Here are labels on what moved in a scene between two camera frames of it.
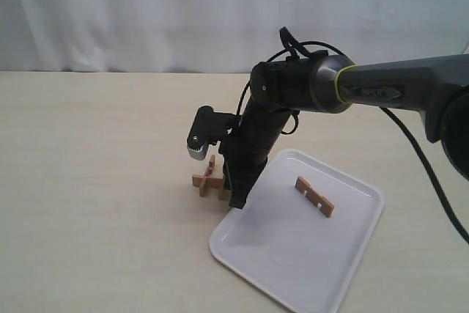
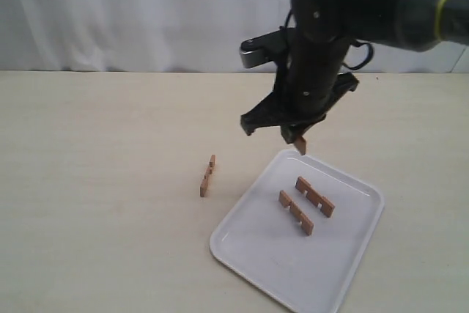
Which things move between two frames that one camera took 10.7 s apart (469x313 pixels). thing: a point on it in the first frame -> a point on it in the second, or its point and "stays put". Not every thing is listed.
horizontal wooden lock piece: x=326 y=206 stays put
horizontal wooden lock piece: x=207 y=182 -> x=286 y=200
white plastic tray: x=300 y=239 stays put
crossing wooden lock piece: x=223 y=193 -> x=300 y=144
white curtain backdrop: x=223 y=17 stays put
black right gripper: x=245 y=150 -> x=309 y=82
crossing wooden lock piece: x=202 y=189 stays put
